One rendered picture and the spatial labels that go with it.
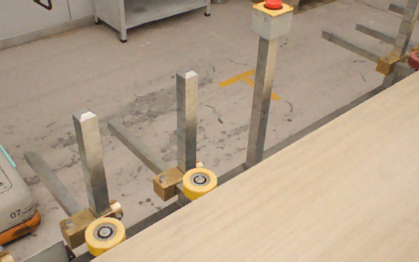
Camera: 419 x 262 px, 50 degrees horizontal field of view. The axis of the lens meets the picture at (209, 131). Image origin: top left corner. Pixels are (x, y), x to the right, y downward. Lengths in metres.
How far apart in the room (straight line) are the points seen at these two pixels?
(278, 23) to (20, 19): 2.86
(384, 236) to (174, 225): 0.44
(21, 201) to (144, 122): 1.00
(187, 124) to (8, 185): 1.16
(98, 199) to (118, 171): 1.42
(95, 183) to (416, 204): 0.71
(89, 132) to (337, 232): 0.55
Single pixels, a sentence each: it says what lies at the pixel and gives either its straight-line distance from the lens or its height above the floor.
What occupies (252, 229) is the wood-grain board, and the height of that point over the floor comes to 0.90.
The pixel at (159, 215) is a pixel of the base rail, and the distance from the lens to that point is 1.26.
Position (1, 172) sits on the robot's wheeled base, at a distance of 2.14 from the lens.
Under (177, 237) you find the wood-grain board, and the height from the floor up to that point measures 0.90.
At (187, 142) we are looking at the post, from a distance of 1.09.
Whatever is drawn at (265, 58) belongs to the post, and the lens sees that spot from 1.16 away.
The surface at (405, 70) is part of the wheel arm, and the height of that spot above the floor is 0.84.
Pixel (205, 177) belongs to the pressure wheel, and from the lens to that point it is 1.06.
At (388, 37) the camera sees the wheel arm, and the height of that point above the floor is 0.81.
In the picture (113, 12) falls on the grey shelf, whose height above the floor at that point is 0.22.
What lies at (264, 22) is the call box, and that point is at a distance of 1.11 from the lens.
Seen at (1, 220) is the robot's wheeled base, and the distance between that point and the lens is 2.06.
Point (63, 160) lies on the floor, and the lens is 2.56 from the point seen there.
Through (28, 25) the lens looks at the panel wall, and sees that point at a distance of 3.79.
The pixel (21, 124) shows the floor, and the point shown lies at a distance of 2.90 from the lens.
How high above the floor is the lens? 1.64
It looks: 38 degrees down
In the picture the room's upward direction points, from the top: 2 degrees clockwise
